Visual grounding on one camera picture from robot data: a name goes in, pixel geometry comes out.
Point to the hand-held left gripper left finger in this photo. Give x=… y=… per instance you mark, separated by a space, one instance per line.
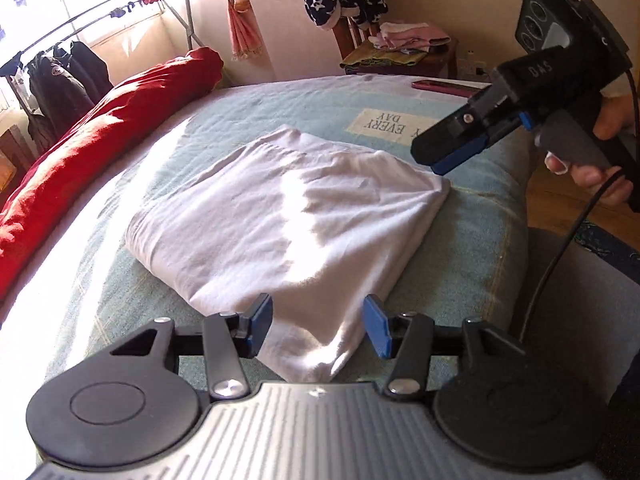
x=261 y=322

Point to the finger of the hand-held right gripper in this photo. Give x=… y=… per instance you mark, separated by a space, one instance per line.
x=460 y=157
x=445 y=132

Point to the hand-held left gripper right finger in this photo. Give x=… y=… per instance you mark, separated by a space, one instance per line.
x=377 y=327

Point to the white printed t-shirt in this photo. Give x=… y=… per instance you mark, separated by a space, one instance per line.
x=275 y=220

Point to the pink folded clothes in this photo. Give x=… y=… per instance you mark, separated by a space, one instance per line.
x=415 y=35

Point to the metal clothes drying rack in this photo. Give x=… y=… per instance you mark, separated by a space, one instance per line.
x=188 y=10

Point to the person's right hand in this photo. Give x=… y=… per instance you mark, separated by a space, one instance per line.
x=617 y=117

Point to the pink phone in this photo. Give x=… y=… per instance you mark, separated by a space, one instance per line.
x=445 y=85

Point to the green checked bed cover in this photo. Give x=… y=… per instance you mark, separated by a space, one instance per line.
x=450 y=240

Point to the green yellow folded cloth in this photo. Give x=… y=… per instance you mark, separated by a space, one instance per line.
x=380 y=58

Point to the wooden chair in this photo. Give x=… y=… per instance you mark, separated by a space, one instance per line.
x=344 y=40

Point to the blue patterned cloth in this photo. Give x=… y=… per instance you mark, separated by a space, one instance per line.
x=607 y=245

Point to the grey cloth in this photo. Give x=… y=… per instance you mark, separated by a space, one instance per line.
x=575 y=310

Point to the pink curtain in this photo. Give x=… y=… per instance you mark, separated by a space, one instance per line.
x=242 y=25

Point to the red duvet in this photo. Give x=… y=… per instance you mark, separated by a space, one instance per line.
x=100 y=130

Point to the black padded jacket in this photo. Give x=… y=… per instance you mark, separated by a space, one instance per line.
x=47 y=90
x=87 y=70

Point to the wooden headboard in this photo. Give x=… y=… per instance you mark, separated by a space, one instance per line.
x=7 y=145

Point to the dark sock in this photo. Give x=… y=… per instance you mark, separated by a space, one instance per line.
x=120 y=10

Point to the white wall socket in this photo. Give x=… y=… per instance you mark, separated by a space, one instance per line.
x=472 y=67

